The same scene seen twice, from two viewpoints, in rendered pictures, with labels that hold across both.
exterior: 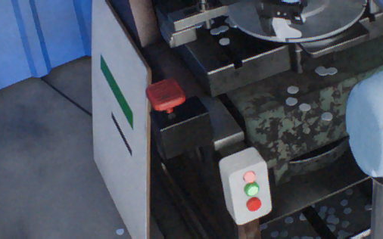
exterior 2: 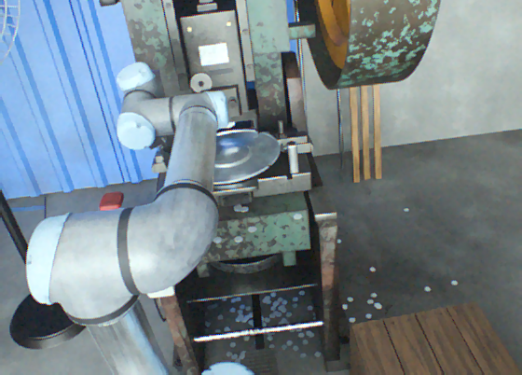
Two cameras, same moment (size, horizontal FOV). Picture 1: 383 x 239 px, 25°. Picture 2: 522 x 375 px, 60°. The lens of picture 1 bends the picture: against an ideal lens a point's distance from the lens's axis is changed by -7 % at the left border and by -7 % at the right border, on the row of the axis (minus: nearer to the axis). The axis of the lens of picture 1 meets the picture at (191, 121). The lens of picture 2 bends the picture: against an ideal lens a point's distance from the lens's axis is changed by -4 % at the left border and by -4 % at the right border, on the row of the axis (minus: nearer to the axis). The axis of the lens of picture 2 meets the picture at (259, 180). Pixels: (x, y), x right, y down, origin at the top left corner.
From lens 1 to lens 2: 0.78 m
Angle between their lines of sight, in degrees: 13
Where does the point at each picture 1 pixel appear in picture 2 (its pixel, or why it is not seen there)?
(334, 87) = (240, 220)
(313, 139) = (225, 253)
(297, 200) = (228, 290)
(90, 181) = not seen: hidden behind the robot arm
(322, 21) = (230, 172)
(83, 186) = not seen: hidden behind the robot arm
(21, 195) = not seen: hidden behind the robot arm
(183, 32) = (159, 165)
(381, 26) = (297, 184)
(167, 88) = (113, 197)
